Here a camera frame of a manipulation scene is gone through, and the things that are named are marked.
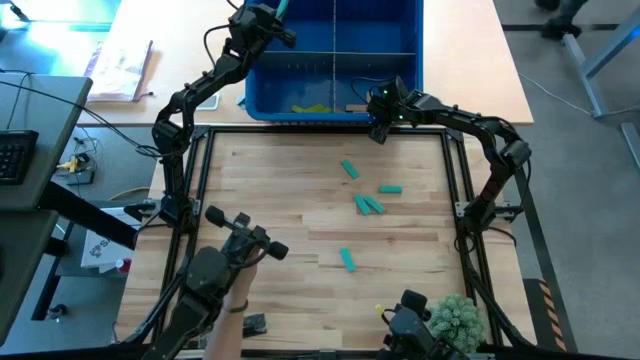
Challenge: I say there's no grey side desk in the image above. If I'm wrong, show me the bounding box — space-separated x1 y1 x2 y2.
0 72 95 346

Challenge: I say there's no black keyboard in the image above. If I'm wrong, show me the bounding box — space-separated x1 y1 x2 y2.
0 128 41 187

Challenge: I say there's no white floor cable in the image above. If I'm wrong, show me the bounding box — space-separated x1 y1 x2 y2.
518 72 640 120

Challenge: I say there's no grey metal floor bar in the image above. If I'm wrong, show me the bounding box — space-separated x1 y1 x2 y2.
619 122 640 171

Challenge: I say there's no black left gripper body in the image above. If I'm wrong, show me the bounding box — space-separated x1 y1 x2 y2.
227 3 299 60

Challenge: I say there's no orange black hazard striped plate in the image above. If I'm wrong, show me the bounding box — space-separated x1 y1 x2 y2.
522 277 570 353

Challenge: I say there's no black desk support beam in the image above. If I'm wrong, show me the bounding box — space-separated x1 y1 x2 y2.
37 179 141 251

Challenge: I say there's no grey metal desk leg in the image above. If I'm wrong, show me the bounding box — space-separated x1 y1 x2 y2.
558 3 640 121

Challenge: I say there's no green artificial plant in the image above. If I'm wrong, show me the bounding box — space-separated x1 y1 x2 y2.
428 293 488 354

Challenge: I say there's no dark grey elongated tool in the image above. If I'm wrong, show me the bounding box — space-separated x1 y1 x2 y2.
242 313 269 338

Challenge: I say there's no yellow cable connector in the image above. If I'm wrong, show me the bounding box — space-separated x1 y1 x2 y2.
56 154 82 175

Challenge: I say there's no light wooden desk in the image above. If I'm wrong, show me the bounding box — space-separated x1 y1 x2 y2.
77 0 535 127

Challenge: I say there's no small black electronics box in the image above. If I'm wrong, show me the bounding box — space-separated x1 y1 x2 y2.
64 169 96 187

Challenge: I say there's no black caster wheel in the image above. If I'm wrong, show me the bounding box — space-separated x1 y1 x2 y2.
45 302 69 322

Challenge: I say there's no white printed paper box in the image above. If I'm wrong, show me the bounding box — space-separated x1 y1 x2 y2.
79 205 135 275

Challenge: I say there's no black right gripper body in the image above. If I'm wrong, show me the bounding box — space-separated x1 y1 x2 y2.
366 92 427 130

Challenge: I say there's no blue plastic bin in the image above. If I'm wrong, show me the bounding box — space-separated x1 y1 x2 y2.
243 0 425 124

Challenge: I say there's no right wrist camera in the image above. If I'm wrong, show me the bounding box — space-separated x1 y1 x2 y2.
377 76 410 105

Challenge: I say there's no person's left forearm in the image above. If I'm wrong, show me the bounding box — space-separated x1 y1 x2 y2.
202 302 250 360

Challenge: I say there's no person's left hand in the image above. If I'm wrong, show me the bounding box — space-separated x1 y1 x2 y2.
227 257 260 307

